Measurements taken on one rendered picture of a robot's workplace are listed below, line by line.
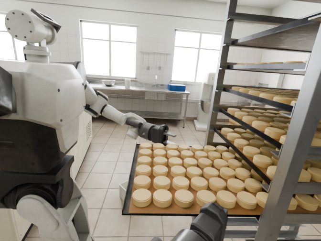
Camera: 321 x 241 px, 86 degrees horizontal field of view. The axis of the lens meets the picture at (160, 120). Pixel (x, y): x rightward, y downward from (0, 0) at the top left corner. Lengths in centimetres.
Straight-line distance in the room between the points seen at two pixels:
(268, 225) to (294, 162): 17
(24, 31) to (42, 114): 20
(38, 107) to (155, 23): 448
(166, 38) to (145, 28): 55
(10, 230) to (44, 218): 106
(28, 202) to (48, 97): 34
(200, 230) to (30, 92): 46
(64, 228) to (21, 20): 60
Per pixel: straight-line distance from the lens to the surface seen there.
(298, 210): 63
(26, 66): 49
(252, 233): 131
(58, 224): 71
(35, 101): 48
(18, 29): 56
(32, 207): 69
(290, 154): 43
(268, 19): 88
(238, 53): 529
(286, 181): 45
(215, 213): 42
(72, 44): 509
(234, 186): 59
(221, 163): 69
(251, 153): 62
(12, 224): 172
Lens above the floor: 138
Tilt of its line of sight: 17 degrees down
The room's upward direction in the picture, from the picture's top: 4 degrees clockwise
